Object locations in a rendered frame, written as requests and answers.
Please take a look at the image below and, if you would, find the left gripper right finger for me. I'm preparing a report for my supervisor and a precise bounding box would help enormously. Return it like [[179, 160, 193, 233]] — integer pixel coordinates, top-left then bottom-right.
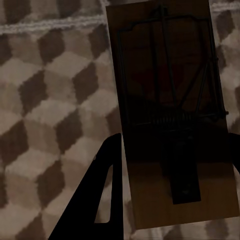
[[228, 133, 240, 173]]

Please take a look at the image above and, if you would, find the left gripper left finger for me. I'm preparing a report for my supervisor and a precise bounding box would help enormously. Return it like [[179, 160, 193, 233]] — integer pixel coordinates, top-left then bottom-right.
[[48, 133, 124, 240]]

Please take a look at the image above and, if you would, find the mousetrap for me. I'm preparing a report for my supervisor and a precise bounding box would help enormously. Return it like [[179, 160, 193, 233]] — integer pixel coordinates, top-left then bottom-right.
[[106, 0, 240, 230]]

